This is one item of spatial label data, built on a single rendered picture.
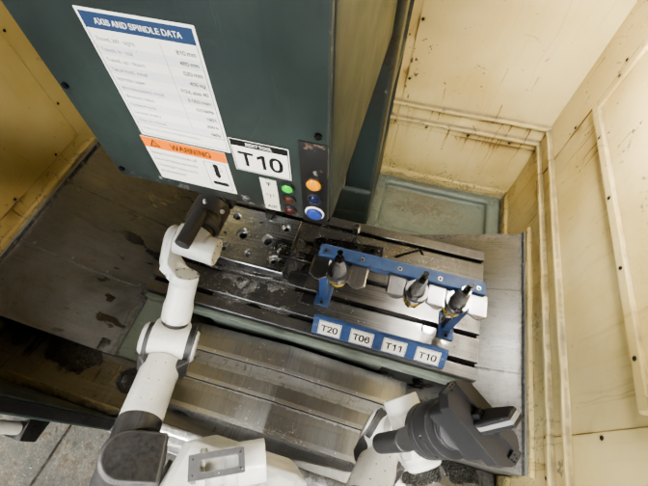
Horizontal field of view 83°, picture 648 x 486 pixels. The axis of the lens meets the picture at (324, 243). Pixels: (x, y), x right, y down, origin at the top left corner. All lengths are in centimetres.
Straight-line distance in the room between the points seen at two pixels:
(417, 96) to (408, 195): 56
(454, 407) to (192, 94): 56
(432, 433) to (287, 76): 54
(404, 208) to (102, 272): 146
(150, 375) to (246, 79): 68
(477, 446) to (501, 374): 89
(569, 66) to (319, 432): 156
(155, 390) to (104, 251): 106
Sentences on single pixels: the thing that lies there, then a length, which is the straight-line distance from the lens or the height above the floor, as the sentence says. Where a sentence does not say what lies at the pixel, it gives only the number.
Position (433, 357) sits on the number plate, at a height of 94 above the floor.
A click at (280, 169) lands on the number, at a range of 60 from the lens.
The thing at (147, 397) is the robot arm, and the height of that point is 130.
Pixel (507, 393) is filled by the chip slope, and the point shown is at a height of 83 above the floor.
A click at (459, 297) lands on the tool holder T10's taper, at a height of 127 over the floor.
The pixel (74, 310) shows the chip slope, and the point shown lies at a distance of 182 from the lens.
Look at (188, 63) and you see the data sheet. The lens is 54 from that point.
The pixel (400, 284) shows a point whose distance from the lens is 103.
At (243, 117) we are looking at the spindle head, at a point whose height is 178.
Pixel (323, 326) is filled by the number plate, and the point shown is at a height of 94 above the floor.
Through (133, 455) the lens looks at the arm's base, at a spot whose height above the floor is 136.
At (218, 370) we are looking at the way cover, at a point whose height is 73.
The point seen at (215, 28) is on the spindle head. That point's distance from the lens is 49.
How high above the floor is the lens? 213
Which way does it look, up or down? 59 degrees down
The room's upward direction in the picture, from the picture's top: 1 degrees clockwise
